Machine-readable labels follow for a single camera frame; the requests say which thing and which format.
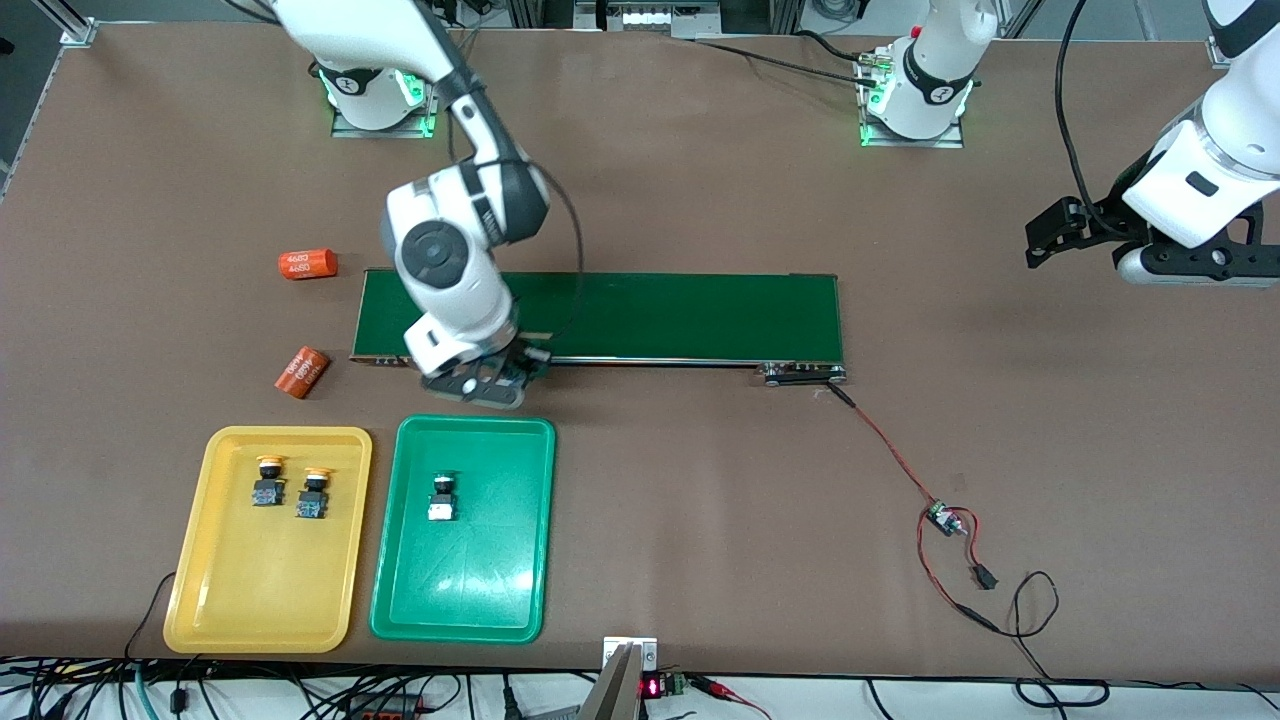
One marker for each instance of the metal equipment rack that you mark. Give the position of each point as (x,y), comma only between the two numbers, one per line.
(650,18)

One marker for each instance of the green conveyor belt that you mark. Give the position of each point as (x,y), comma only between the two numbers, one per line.
(680,315)

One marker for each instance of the green plastic tray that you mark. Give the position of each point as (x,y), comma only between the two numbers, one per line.
(465,570)

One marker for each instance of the small black plug connector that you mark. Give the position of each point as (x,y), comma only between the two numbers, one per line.
(986,577)

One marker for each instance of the orange cylinder white 4680 print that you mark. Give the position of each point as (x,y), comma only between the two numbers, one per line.
(303,372)
(308,264)

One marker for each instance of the yellow push button switch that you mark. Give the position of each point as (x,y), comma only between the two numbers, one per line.
(313,505)
(268,492)

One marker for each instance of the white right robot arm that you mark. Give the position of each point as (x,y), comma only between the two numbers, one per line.
(450,260)

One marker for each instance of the red alligator clip lead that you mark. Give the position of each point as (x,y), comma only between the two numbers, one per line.
(715,687)

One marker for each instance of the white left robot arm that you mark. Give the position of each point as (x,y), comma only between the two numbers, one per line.
(1200,180)

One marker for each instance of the red digit display module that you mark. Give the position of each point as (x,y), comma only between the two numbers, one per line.
(652,686)

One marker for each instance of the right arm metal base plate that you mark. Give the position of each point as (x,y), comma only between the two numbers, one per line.
(400,128)

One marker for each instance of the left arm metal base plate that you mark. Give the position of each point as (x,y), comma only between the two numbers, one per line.
(950,140)

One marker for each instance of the small speed controller board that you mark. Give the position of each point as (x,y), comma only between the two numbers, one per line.
(940,518)

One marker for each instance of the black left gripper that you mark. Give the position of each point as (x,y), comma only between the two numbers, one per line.
(1104,216)

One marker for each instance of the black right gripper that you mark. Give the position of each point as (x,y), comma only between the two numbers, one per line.
(524,360)

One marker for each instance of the black red power strip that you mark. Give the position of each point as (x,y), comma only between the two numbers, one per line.
(385,712)

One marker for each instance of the yellow plastic tray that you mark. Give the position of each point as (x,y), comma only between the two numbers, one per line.
(250,590)

